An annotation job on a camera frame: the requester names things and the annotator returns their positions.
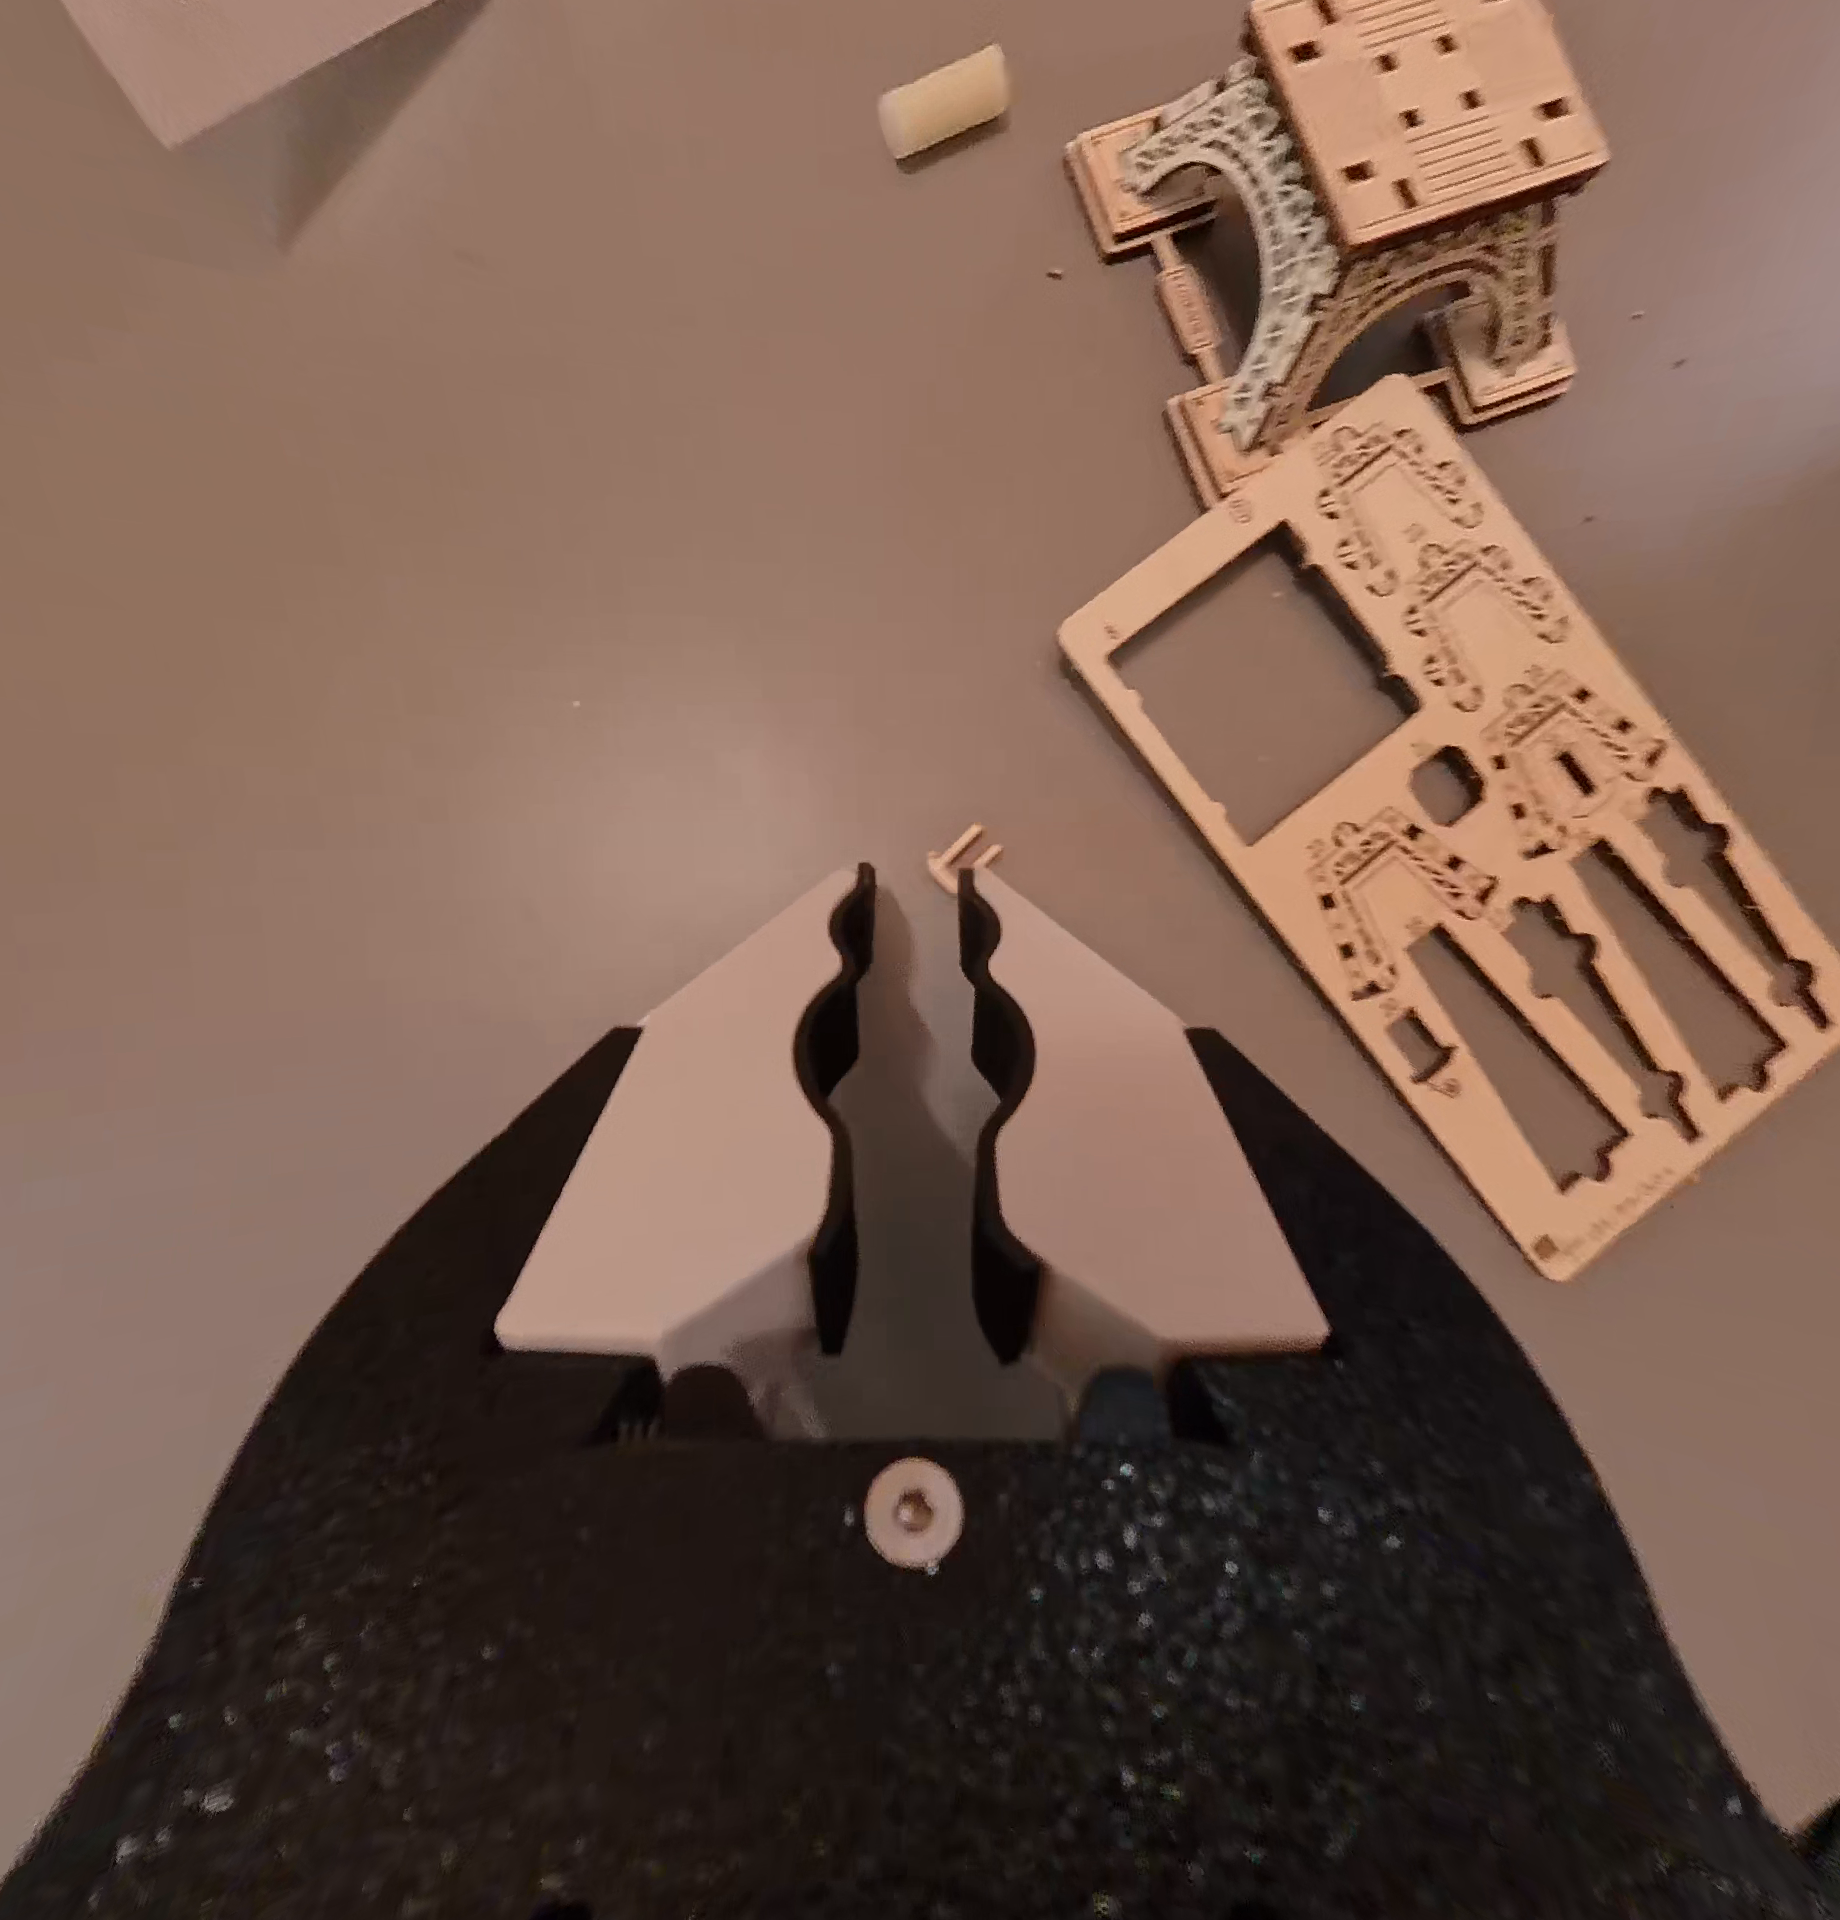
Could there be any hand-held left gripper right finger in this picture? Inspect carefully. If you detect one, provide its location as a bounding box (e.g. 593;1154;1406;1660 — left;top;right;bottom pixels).
954;868;1332;1442

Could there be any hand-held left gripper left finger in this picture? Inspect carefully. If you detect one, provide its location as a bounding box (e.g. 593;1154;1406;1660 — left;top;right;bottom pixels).
493;862;880;1445

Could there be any wooden cut-out parts sheet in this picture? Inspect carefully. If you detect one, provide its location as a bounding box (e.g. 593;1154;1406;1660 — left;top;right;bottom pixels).
1056;372;1840;1288

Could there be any grey desk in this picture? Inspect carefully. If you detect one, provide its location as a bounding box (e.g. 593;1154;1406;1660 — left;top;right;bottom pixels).
0;0;1840;1861

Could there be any wooden tower base model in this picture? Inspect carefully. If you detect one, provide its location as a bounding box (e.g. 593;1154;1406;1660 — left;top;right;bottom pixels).
1065;0;1615;507

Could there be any small white wax block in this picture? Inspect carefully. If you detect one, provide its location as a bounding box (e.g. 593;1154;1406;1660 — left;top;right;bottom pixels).
877;42;1014;167

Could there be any paper instruction sheet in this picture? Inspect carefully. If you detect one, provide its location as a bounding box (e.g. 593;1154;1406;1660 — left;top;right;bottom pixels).
62;0;491;152

